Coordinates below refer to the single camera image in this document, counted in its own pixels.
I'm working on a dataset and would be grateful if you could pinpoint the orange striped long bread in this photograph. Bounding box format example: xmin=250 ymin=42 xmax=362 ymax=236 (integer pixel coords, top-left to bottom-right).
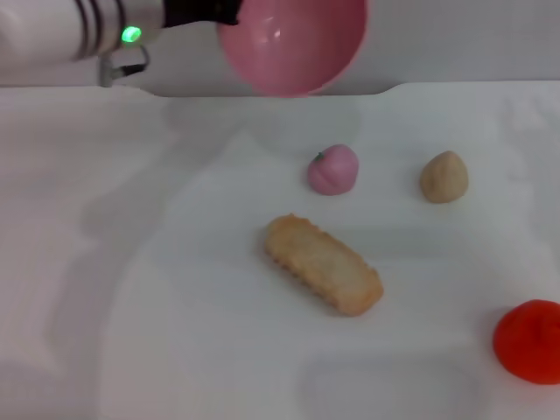
xmin=262 ymin=213 xmax=385 ymax=319

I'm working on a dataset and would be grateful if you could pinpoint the beige potato toy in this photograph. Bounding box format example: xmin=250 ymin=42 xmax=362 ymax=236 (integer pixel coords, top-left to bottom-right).
xmin=420 ymin=150 xmax=471 ymax=205

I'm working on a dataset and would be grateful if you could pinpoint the pink peach toy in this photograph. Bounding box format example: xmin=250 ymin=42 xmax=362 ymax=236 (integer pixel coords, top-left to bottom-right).
xmin=306 ymin=143 xmax=361 ymax=196

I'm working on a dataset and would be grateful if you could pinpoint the pink plastic bowl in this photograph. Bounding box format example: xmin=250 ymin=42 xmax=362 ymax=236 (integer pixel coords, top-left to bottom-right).
xmin=218 ymin=0 xmax=369 ymax=99

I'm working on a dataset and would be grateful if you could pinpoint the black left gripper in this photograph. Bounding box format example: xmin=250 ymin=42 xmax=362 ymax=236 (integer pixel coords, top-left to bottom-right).
xmin=161 ymin=0 xmax=244 ymax=30

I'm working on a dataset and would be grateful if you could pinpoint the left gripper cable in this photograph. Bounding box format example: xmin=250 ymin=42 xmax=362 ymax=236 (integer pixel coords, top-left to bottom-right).
xmin=97 ymin=42 xmax=152 ymax=89

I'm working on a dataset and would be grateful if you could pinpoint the red orange round toy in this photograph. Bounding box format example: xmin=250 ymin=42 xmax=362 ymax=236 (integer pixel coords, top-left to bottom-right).
xmin=493 ymin=298 xmax=560 ymax=386

